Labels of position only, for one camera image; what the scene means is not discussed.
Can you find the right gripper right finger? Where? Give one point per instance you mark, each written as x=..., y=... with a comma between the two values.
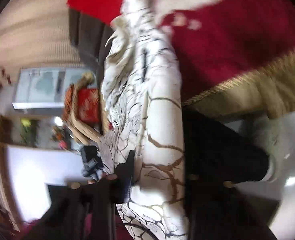
x=215, y=154

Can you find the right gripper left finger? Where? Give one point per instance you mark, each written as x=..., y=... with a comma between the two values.
x=87, y=212

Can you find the white crackle-pattern coat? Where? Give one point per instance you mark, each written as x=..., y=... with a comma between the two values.
x=142, y=119

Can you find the beige jacket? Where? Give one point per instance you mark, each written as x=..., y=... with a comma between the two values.
x=83, y=132

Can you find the flower bouquet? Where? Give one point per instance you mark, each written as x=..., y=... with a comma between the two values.
x=58, y=135

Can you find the wooden display cabinet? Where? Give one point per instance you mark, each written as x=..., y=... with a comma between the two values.
x=33, y=131

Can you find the orange black patterned cloth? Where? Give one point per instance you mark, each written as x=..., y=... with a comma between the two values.
x=67, y=102

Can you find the red gift box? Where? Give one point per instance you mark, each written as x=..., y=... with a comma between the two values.
x=88, y=105

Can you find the silver refrigerator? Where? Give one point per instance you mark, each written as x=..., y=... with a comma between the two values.
x=44, y=88

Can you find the floral red beige blanket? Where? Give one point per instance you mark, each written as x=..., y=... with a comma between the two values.
x=216, y=57

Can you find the dark brown leather sofa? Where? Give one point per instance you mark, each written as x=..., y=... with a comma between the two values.
x=90, y=37

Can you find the beige dotted curtain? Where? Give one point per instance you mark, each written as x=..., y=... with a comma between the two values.
x=34, y=33

